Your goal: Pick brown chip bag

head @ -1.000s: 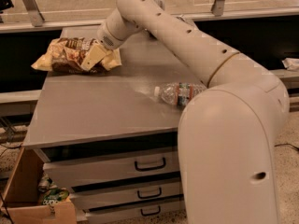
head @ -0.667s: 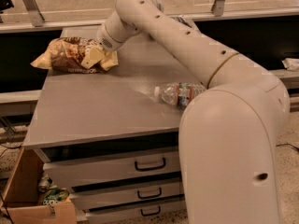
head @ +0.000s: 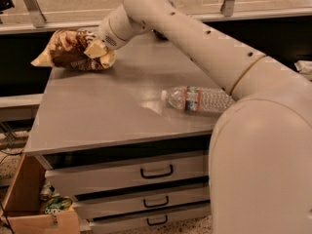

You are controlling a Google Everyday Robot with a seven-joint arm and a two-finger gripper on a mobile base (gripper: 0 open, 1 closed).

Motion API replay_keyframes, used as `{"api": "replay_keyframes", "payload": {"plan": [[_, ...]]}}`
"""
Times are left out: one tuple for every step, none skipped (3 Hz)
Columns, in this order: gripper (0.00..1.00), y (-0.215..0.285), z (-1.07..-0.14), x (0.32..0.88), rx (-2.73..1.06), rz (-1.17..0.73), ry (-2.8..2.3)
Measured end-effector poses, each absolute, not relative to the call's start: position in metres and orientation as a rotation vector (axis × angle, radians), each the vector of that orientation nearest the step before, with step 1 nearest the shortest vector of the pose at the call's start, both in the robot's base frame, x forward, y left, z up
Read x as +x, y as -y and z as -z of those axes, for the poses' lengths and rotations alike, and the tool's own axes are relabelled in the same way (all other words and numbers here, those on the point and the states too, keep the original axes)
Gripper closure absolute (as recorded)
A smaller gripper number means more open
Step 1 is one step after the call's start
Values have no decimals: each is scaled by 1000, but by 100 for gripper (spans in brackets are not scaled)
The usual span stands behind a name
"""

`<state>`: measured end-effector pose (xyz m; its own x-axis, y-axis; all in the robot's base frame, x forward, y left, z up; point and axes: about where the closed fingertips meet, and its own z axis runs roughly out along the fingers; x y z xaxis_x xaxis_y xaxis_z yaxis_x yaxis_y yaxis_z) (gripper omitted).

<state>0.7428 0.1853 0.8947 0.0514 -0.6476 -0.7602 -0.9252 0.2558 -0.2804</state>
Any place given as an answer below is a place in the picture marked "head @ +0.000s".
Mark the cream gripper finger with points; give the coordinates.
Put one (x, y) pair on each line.
(96, 49)

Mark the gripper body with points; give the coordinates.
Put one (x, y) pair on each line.
(104, 33)

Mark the brown and cream chip bag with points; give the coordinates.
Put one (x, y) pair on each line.
(66, 50)

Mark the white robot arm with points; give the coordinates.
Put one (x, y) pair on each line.
(260, 156)

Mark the dark blue chip bag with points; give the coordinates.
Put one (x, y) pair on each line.
(159, 35)

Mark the green snack bag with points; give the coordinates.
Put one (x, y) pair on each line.
(56, 205)

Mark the clear plastic water bottle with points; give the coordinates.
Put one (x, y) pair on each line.
(197, 99)

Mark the black object top left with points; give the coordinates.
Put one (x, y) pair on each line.
(5, 5)

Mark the grey drawer cabinet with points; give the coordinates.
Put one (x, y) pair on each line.
(88, 118)

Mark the top grey drawer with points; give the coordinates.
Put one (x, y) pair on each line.
(92, 180)

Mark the grey drawer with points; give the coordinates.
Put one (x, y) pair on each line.
(143, 201)
(150, 218)
(92, 180)

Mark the metal can in box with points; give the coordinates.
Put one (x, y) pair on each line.
(46, 192)

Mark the middle grey drawer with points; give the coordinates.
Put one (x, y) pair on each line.
(143, 201)

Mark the bottom grey drawer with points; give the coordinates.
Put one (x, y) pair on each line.
(150, 218)

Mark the cardboard box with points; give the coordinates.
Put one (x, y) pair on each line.
(22, 204)

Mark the left metal railing post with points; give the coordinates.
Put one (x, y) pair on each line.
(37, 18)

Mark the metal railing post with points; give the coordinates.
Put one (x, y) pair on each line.
(227, 8)
(37, 18)

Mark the right metal railing post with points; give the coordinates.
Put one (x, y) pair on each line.
(227, 8)

